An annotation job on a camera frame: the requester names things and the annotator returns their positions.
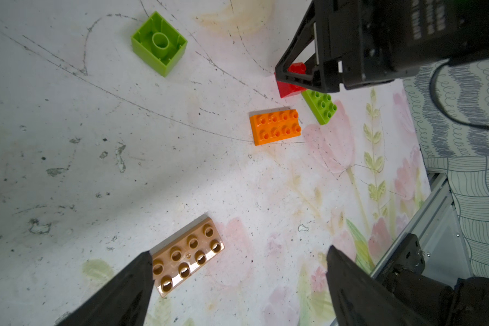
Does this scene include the green square lego brick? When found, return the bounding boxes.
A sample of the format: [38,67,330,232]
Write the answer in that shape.
[131,12,187,77]

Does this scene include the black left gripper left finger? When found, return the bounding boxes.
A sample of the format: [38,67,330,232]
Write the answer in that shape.
[59,251,153,325]

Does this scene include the green long lego brick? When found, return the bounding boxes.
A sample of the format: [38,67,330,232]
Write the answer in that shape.
[302,90,337,126]

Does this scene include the orange 2x4 lego plate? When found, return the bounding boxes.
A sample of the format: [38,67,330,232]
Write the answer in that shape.
[250,109,302,146]

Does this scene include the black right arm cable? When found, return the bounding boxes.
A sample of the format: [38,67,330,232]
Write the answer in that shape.
[428,56,489,133]

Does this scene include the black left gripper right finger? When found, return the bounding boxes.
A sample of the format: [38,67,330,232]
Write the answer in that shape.
[326,246,428,325]

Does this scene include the tan 2x4 lego plate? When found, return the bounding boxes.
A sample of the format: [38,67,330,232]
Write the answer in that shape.
[150,214,225,297]

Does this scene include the red square lego brick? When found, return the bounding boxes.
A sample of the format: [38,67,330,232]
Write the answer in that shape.
[277,62,306,99]

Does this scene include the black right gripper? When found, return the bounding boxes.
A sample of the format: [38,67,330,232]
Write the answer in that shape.
[274,1,489,93]

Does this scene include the aluminium front rail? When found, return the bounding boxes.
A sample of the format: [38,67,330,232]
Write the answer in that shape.
[329,173,474,326]

